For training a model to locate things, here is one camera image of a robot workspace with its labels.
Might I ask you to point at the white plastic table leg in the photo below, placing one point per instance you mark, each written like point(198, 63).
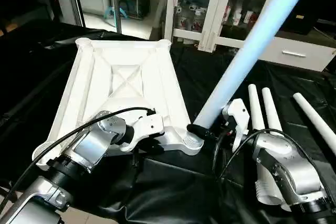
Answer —
point(270, 111)
point(255, 108)
point(317, 121)
point(252, 45)

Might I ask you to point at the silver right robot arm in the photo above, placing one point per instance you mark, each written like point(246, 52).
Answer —
point(286, 171)

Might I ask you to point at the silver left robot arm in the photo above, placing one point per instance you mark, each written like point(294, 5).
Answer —
point(89, 148)

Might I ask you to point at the white drawer unit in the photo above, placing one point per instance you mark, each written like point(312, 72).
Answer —
point(299, 53)

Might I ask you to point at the white glass door cabinet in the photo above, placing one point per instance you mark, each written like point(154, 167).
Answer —
point(205, 9)

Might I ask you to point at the black mat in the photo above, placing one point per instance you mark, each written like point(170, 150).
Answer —
point(31, 77)

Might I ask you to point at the light blue stand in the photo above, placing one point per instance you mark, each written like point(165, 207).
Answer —
point(116, 11)

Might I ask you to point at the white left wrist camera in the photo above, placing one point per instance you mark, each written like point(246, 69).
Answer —
point(149, 124)

